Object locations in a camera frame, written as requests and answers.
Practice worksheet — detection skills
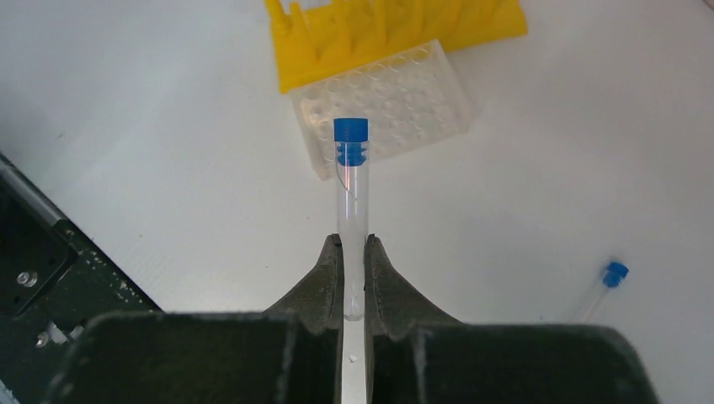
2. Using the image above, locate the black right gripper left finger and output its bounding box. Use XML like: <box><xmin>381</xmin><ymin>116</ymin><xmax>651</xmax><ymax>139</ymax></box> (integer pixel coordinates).
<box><xmin>47</xmin><ymin>234</ymin><xmax>344</xmax><ymax>403</ymax></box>

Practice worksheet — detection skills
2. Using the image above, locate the yellow test tube rack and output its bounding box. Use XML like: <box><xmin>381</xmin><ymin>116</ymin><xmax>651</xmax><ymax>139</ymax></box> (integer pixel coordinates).
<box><xmin>264</xmin><ymin>0</ymin><xmax>528</xmax><ymax>93</ymax></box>

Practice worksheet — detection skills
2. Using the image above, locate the blue-capped tube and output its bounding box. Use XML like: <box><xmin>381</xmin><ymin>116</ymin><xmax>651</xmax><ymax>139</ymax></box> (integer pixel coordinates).
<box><xmin>570</xmin><ymin>261</ymin><xmax>630</xmax><ymax>323</ymax></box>
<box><xmin>333</xmin><ymin>117</ymin><xmax>370</xmax><ymax>322</ymax></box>

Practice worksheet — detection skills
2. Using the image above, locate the clear well plate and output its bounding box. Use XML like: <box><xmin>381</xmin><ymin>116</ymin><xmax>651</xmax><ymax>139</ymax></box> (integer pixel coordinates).
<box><xmin>289</xmin><ymin>40</ymin><xmax>474</xmax><ymax>180</ymax></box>

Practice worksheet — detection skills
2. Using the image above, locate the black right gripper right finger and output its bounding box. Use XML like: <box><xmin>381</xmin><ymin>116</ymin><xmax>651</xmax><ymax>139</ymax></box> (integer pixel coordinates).
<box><xmin>365</xmin><ymin>236</ymin><xmax>658</xmax><ymax>403</ymax></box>

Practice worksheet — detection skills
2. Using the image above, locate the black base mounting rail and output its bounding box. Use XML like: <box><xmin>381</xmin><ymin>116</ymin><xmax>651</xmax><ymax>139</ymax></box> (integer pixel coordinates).
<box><xmin>1</xmin><ymin>157</ymin><xmax>159</xmax><ymax>403</ymax></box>

